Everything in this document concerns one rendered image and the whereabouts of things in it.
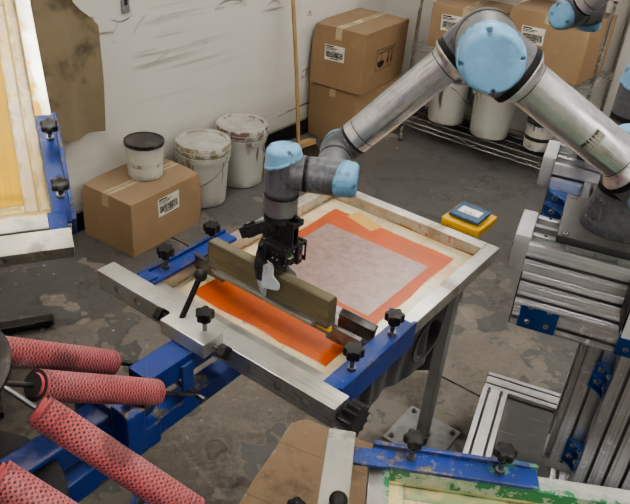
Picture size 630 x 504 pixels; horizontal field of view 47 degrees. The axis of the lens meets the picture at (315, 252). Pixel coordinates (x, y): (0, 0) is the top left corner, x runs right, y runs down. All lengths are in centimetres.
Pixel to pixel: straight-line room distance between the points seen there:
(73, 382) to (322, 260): 92
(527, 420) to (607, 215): 123
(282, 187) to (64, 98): 224
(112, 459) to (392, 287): 96
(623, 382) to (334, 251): 85
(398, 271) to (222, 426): 113
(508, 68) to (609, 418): 118
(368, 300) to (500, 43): 77
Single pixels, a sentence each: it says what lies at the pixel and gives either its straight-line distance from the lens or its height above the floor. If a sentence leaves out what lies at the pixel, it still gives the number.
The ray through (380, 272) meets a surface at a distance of 192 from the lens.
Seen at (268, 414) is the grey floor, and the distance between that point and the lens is 283.
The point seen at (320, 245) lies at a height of 95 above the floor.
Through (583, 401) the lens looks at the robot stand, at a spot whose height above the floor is 60.
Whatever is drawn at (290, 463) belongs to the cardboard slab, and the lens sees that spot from 264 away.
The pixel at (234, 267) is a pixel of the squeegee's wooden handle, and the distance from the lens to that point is 168.
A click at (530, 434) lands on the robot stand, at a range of 267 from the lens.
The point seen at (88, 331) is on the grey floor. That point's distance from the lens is 326.
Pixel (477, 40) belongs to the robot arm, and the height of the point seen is 167.
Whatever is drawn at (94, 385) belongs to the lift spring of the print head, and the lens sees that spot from 124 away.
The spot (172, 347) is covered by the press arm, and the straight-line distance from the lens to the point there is 149.
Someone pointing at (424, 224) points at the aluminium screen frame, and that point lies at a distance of 210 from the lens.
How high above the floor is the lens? 199
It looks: 32 degrees down
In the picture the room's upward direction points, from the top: 5 degrees clockwise
